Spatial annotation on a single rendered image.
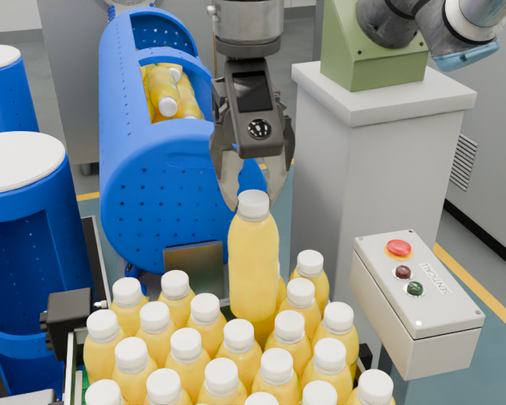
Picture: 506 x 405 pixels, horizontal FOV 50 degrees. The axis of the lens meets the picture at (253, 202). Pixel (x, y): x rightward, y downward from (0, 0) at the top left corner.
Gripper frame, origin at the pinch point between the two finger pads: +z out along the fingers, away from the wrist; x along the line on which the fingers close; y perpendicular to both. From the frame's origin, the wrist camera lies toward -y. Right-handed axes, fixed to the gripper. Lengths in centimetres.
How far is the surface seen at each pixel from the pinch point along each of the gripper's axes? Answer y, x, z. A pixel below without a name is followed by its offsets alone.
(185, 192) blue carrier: 21.1, 6.3, 10.3
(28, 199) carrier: 48, 37, 24
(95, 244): 147, 37, 108
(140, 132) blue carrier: 26.5, 12.4, 1.4
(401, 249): 1.2, -22.5, 12.3
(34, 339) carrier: 46, 43, 61
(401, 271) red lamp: -3.3, -20.4, 12.4
